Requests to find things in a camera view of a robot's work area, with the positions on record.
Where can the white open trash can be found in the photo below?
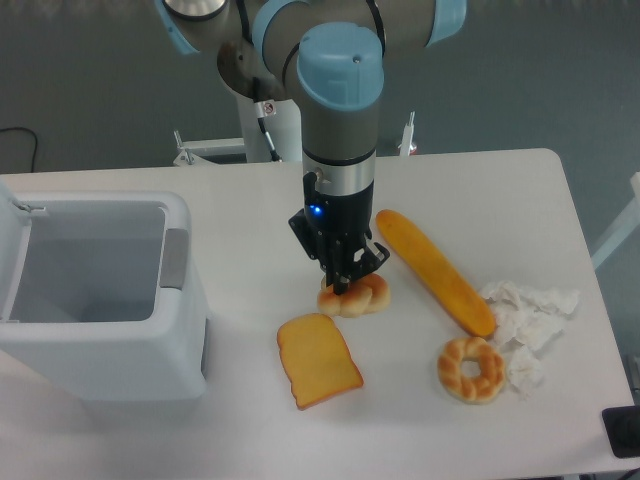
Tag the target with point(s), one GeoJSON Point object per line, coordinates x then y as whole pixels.
{"type": "Point", "coordinates": [100, 294]}

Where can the round knotted bread roll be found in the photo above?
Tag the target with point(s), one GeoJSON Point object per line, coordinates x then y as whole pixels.
{"type": "Point", "coordinates": [371, 294]}

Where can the toast bread slice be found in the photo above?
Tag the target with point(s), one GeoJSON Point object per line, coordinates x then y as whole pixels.
{"type": "Point", "coordinates": [316, 360]}

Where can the large crumpled white tissue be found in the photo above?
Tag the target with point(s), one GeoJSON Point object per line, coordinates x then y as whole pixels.
{"type": "Point", "coordinates": [528, 316]}

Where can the small crumpled white tissue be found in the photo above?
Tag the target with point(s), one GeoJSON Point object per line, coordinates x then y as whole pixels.
{"type": "Point", "coordinates": [524, 371]}

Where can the white frame leg right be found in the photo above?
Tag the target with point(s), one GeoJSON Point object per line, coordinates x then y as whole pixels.
{"type": "Point", "coordinates": [626, 222]}

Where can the long baguette bread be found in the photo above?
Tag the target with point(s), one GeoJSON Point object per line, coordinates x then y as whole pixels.
{"type": "Point", "coordinates": [452, 291]}

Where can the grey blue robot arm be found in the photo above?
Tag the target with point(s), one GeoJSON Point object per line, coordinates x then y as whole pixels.
{"type": "Point", "coordinates": [328, 58]}

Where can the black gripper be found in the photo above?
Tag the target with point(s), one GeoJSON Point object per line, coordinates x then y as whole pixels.
{"type": "Point", "coordinates": [335, 231]}

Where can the black device at table edge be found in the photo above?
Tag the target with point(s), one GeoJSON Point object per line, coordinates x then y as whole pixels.
{"type": "Point", "coordinates": [622, 429]}

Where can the braided ring bread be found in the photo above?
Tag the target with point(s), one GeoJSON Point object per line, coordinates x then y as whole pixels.
{"type": "Point", "coordinates": [471, 370]}

